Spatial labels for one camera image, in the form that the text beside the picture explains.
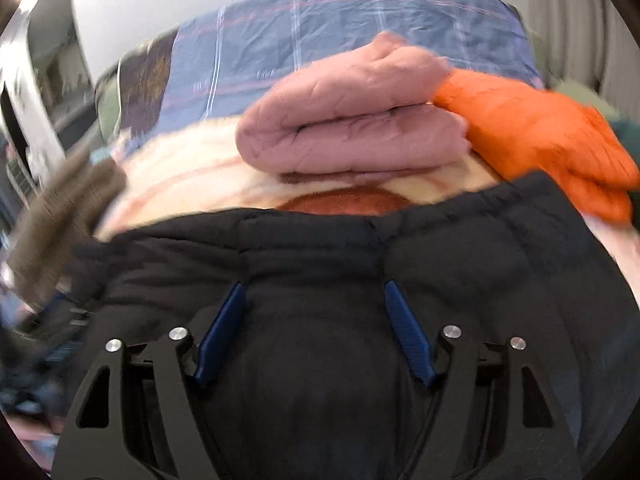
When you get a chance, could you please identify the black puffer jacket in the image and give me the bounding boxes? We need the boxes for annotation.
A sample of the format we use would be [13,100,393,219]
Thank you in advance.
[64,172,639,479]

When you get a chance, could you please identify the brown fleece folded garment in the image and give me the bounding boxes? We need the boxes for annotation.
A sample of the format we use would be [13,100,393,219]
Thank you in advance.
[6,148,127,308]

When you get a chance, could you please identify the cream fleece blanket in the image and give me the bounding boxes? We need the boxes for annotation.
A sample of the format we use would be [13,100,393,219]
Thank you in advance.
[96,117,500,240]

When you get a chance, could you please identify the orange folded puffer jacket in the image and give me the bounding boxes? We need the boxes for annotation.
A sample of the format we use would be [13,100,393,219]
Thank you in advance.
[433,68,639,224]

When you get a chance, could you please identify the dark green folded garment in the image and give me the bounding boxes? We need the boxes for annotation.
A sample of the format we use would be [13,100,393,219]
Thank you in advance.
[610,118,640,165]

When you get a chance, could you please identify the dark patterned pillow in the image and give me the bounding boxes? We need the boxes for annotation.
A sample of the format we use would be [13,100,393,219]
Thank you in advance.
[94,28,178,144]

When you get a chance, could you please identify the white shelf unit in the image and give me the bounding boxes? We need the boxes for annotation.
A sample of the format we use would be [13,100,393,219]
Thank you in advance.
[1,0,96,188]

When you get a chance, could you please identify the pink folded jacket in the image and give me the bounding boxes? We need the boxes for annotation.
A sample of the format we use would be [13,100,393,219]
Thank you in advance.
[235,32,471,174]

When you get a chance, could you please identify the blue plaid pillow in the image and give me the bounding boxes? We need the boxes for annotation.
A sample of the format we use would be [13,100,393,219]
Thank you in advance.
[156,0,542,131]

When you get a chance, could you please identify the beige curtain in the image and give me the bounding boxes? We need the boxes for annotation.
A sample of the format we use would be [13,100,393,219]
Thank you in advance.
[522,0,640,119]

